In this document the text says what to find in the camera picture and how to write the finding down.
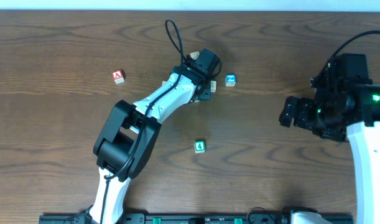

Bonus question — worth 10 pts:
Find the blue number 2 block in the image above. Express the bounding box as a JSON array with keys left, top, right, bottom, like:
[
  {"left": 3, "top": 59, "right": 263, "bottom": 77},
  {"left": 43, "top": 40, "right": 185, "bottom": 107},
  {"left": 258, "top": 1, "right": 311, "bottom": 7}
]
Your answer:
[{"left": 225, "top": 74, "right": 236, "bottom": 86}]

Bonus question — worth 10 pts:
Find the red letter A block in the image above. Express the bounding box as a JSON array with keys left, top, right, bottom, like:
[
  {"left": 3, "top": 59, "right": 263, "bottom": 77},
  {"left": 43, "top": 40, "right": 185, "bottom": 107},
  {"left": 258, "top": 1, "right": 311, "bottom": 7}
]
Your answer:
[{"left": 112, "top": 70, "right": 125, "bottom": 84}]

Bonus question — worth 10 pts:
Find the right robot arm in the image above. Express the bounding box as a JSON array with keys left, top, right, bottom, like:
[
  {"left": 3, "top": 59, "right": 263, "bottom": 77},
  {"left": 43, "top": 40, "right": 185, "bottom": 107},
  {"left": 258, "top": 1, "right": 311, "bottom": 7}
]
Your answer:
[{"left": 279, "top": 78, "right": 380, "bottom": 223}]

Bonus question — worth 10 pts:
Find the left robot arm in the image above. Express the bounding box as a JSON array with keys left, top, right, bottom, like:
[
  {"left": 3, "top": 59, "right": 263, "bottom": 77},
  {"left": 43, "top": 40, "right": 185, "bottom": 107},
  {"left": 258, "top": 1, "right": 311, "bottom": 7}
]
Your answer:
[{"left": 89, "top": 63, "right": 221, "bottom": 223}]

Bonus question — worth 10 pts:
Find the wooden block centre right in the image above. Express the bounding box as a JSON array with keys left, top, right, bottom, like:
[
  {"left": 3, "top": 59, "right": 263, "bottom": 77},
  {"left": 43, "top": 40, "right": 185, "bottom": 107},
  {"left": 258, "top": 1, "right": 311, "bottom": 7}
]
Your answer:
[{"left": 210, "top": 80, "right": 216, "bottom": 93}]

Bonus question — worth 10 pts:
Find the plain wooden block top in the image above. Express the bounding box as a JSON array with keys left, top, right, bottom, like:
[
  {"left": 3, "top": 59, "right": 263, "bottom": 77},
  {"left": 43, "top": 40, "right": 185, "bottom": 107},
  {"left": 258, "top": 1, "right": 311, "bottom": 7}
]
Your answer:
[{"left": 190, "top": 51, "right": 200, "bottom": 60}]

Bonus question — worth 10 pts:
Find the green tree picture block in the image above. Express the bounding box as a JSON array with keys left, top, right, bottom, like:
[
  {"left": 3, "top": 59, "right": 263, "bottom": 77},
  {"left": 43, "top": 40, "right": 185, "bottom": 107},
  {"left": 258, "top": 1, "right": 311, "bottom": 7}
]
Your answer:
[{"left": 194, "top": 141, "right": 206, "bottom": 154}]

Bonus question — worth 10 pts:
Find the black mounting rail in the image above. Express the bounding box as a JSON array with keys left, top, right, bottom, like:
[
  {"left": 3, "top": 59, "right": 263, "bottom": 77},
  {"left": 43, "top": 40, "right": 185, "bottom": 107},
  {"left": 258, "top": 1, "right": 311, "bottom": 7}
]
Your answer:
[{"left": 39, "top": 213, "right": 282, "bottom": 224}]

